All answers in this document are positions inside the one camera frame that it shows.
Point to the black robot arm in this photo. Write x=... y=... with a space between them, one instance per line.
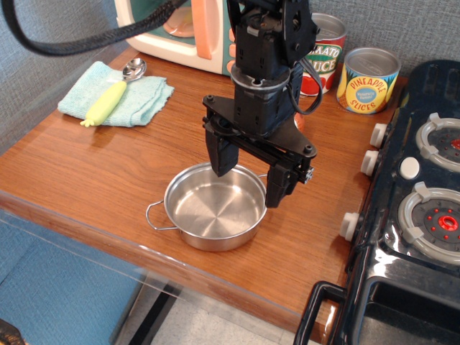
x=272 y=40

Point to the black toy stove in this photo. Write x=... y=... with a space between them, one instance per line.
x=403 y=267

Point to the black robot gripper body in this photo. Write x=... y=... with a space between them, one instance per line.
x=261 y=117

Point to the toy mushroom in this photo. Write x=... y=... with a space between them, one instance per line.
x=299 y=121

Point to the tomato sauce can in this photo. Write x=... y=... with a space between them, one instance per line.
x=329 y=46

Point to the yellow handled metal spoon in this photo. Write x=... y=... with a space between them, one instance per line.
x=108 y=101

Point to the light blue folded cloth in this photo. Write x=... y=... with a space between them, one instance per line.
x=141 y=100

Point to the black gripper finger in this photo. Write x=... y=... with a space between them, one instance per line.
x=281 y=182
x=223 y=153

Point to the stainless steel pot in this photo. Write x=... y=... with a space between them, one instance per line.
x=211 y=213

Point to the toy microwave oven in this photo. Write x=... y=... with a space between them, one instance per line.
x=198 y=35

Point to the pineapple slices can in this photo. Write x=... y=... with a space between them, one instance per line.
x=367 y=80

